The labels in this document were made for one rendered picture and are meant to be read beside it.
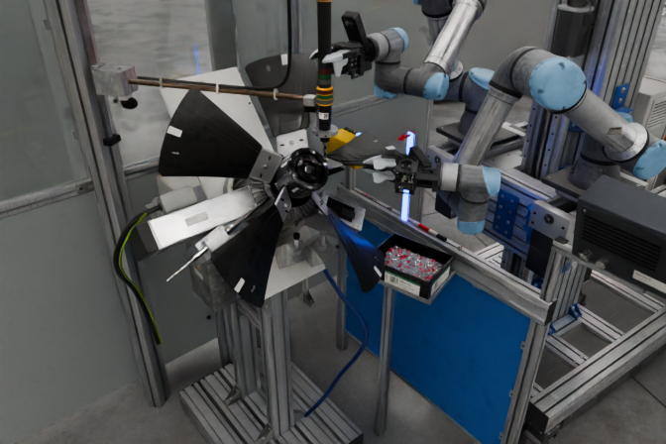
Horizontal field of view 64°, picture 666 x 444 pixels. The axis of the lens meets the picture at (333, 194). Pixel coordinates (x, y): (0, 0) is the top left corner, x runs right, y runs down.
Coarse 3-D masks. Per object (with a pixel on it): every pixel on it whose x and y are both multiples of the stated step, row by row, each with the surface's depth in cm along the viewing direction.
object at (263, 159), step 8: (264, 152) 136; (272, 152) 137; (264, 160) 137; (272, 160) 138; (280, 160) 138; (256, 168) 138; (272, 168) 139; (256, 176) 139; (264, 176) 140; (272, 176) 140
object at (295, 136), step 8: (280, 136) 146; (288, 136) 145; (296, 136) 144; (304, 136) 143; (280, 144) 146; (288, 144) 145; (296, 144) 144; (304, 144) 143; (280, 152) 145; (288, 152) 144
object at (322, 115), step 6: (318, 108) 139; (324, 108) 138; (330, 108) 139; (318, 114) 140; (324, 114) 138; (330, 114) 139; (318, 120) 141; (324, 120) 139; (330, 120) 140; (324, 126) 140; (330, 126) 141; (324, 138) 142
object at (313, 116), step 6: (306, 96) 139; (306, 102) 138; (312, 102) 138; (306, 108) 139; (312, 108) 138; (312, 114) 140; (312, 120) 140; (312, 126) 141; (318, 126) 144; (312, 132) 141; (318, 132) 140; (324, 132) 140; (330, 132) 140; (336, 132) 141
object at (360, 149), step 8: (360, 136) 165; (368, 136) 165; (376, 136) 165; (352, 144) 160; (360, 144) 160; (368, 144) 160; (376, 144) 161; (384, 144) 162; (336, 152) 154; (344, 152) 154; (352, 152) 154; (360, 152) 154; (368, 152) 155; (376, 152) 156; (384, 152) 157; (336, 160) 148; (344, 160) 147; (352, 160) 148; (360, 160) 149; (392, 168) 151
